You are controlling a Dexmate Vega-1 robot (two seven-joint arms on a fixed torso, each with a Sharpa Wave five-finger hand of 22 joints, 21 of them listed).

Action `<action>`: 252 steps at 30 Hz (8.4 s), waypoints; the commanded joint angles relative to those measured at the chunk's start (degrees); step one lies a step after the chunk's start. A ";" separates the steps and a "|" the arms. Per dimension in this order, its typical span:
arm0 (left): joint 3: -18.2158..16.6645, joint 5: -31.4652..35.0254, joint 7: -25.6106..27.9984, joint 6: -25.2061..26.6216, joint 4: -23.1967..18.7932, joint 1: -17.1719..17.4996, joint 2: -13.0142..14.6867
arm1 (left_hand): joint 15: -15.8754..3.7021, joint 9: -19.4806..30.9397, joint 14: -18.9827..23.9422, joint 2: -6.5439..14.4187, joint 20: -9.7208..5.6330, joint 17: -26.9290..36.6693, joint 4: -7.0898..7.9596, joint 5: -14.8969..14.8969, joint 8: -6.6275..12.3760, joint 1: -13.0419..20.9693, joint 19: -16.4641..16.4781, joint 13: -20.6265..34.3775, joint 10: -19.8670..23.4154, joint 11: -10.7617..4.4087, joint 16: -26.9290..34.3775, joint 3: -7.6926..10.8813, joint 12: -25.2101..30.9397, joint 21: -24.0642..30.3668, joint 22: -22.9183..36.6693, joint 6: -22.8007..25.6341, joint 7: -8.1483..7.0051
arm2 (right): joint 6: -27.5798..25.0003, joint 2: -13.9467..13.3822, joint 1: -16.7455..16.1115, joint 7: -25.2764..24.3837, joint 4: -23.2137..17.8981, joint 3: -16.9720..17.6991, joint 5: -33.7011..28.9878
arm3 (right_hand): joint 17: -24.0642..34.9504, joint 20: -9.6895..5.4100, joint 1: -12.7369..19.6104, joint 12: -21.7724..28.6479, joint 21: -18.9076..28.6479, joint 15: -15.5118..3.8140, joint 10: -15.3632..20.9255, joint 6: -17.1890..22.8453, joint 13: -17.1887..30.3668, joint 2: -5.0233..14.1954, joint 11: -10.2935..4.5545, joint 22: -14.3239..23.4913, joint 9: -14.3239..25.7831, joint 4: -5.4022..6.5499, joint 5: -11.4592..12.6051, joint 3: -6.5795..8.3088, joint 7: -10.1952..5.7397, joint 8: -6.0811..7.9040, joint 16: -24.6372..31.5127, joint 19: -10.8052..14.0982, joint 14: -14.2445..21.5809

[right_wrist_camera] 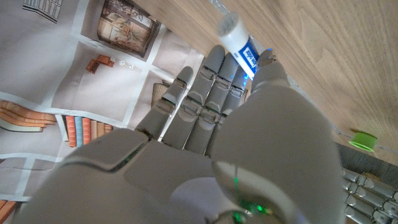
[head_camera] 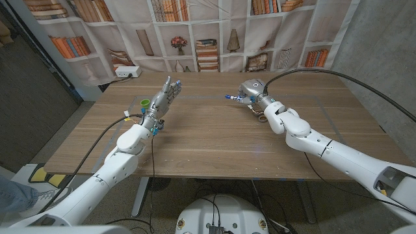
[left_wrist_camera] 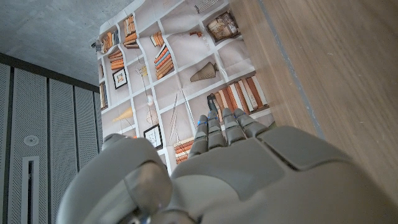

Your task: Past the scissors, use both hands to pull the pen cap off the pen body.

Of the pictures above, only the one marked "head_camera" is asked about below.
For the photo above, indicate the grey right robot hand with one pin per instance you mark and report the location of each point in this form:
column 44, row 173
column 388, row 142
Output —
column 255, row 91

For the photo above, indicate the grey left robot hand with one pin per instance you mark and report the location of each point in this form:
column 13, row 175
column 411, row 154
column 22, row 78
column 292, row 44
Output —
column 161, row 102

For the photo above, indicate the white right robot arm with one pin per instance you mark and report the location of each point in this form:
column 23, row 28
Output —
column 341, row 152

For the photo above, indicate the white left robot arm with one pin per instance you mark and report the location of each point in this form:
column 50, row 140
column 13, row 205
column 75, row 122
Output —
column 100, row 175

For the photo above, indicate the small green plastic cup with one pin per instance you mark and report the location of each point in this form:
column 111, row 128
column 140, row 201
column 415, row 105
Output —
column 144, row 104

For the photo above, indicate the white power strip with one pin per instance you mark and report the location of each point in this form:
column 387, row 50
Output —
column 126, row 71

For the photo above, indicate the printed bookshelf backdrop cloth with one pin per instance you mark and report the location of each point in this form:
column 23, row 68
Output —
column 227, row 19

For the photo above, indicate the black round ribbed object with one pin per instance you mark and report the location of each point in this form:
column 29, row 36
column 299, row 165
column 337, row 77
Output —
column 159, row 184

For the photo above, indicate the grey metal table leg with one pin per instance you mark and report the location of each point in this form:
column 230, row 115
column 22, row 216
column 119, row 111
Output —
column 307, row 204
column 140, row 198

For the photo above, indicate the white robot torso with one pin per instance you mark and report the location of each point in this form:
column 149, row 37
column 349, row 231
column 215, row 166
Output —
column 224, row 214

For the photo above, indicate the yellow black foot pedal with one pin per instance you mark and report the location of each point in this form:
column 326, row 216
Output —
column 40, row 175

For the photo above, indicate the grey white sneaker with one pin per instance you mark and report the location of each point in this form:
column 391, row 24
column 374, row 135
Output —
column 48, row 195

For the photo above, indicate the person leg in blue jeans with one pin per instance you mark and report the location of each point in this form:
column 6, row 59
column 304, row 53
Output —
column 16, row 196

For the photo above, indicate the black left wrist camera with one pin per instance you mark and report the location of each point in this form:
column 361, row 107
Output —
column 158, row 126

